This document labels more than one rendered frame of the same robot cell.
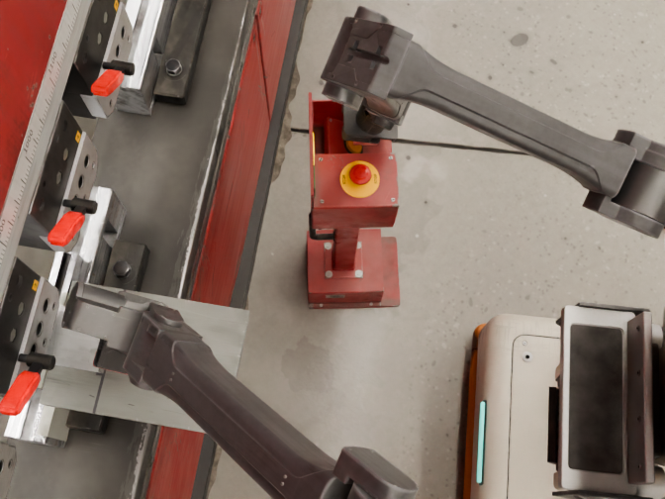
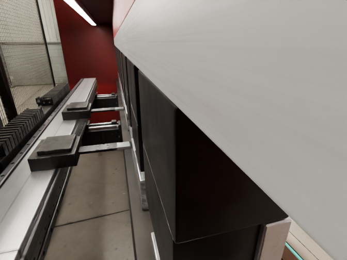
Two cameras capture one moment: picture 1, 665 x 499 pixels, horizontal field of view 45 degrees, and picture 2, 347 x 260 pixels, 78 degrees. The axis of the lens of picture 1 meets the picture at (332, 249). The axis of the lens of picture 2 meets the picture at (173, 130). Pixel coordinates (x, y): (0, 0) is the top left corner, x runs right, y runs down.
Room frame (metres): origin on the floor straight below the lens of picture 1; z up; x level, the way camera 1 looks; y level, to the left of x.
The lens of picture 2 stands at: (-0.37, 0.54, 1.29)
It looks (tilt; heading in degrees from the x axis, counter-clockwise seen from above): 22 degrees down; 338
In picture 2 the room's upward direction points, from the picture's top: straight up
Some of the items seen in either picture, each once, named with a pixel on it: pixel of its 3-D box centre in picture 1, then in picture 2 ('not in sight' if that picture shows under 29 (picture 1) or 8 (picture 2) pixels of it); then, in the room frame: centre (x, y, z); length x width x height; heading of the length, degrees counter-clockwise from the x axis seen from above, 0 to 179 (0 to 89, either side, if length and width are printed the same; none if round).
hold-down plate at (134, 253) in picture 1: (109, 334); not in sight; (0.24, 0.34, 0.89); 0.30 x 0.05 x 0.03; 173
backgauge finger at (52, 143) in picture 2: not in sight; (86, 147); (0.24, 0.57, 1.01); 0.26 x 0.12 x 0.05; 83
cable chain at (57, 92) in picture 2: not in sight; (57, 92); (1.02, 0.71, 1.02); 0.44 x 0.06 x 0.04; 173
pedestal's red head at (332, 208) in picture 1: (352, 162); not in sight; (0.62, -0.03, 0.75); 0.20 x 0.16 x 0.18; 4
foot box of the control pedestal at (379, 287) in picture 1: (353, 266); not in sight; (0.62, -0.06, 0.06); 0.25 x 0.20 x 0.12; 94
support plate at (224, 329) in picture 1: (146, 356); not in sight; (0.19, 0.26, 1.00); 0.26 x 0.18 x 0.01; 83
